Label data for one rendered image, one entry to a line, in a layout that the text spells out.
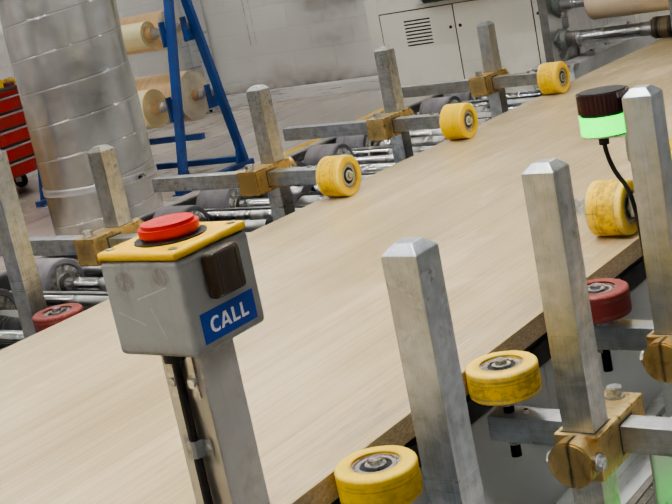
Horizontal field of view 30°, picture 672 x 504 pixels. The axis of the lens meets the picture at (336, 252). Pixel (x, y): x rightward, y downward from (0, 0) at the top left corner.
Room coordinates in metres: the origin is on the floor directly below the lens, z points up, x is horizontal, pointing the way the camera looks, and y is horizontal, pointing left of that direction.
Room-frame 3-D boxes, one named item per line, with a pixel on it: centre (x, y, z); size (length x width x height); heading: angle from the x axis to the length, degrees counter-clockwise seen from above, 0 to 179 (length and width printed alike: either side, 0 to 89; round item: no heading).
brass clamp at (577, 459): (1.21, -0.23, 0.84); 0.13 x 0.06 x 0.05; 142
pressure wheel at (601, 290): (1.49, -0.31, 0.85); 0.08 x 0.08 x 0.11
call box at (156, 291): (0.79, 0.10, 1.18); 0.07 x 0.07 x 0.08; 52
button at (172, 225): (0.79, 0.10, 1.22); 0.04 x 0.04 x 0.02
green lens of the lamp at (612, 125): (1.42, -0.33, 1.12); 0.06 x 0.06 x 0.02
